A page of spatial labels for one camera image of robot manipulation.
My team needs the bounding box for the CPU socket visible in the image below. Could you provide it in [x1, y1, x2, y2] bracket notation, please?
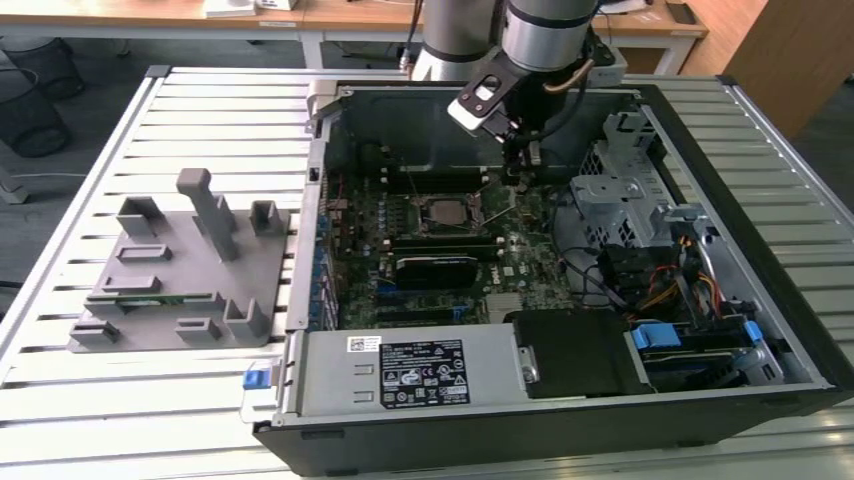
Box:
[407, 192, 487, 237]

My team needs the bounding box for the silver CPU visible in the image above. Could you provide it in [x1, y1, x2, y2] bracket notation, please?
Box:
[426, 198, 468, 227]

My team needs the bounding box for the silver metal latch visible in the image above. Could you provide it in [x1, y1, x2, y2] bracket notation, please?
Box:
[516, 344, 540, 384]

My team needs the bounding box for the green motherboard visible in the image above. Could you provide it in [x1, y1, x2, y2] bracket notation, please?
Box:
[317, 167, 579, 331]

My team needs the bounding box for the black RAM slot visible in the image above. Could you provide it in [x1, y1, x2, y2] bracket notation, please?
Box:
[388, 241, 503, 249]
[388, 251, 503, 260]
[388, 235, 503, 243]
[383, 182, 490, 192]
[388, 246, 503, 254]
[383, 170, 490, 179]
[383, 164, 490, 173]
[383, 176, 490, 185]

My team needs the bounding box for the green RAM stick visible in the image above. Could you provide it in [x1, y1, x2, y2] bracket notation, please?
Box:
[116, 294, 215, 307]

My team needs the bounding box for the grey stand foot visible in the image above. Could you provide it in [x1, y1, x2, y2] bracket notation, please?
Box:
[0, 162, 32, 205]

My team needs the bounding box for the white box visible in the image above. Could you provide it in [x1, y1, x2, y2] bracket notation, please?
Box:
[203, 0, 261, 19]

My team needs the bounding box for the black open PC case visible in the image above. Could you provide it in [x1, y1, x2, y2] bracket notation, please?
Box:
[249, 77, 854, 476]

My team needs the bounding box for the blue plastic latch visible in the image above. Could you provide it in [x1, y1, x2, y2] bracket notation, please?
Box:
[241, 366, 276, 394]

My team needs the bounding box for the black plastic shroud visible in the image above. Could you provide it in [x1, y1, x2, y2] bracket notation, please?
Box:
[511, 307, 654, 401]

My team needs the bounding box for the black cable bundle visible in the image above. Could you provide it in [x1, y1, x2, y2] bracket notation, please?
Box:
[556, 244, 659, 321]

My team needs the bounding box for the yellow orange wire bundle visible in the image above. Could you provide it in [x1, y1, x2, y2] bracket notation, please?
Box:
[639, 234, 726, 321]

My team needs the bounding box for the black rating label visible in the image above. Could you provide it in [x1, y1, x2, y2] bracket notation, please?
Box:
[378, 339, 470, 407]

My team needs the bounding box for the grey power supply unit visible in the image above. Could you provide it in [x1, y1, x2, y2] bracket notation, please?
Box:
[271, 324, 530, 419]

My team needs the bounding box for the wooden cabinet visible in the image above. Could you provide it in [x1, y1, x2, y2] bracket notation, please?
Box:
[723, 0, 854, 141]

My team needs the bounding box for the wooden desk white frame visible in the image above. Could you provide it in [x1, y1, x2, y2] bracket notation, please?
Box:
[299, 0, 708, 76]
[0, 0, 315, 69]

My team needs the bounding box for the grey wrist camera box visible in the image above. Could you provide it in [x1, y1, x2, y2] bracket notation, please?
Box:
[584, 47, 628, 85]

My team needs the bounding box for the black mesh wastebasket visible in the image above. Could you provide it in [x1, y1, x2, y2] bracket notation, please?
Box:
[0, 37, 87, 101]
[0, 67, 72, 159]

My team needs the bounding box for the tan braided cable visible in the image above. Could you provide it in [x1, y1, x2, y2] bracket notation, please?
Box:
[543, 57, 595, 95]

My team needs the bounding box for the silver chipset heatsink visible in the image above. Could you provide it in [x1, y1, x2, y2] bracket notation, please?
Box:
[484, 293, 527, 324]

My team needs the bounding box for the black graphics card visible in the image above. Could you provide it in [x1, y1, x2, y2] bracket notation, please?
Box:
[391, 254, 480, 292]

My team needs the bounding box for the metal socket cover frame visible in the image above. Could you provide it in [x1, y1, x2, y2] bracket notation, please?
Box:
[476, 172, 532, 227]

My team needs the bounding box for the grey parts rack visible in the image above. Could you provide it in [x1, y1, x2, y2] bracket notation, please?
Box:
[65, 167, 295, 355]

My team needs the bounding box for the perforated metal drive cage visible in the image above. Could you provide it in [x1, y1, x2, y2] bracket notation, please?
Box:
[566, 107, 679, 251]

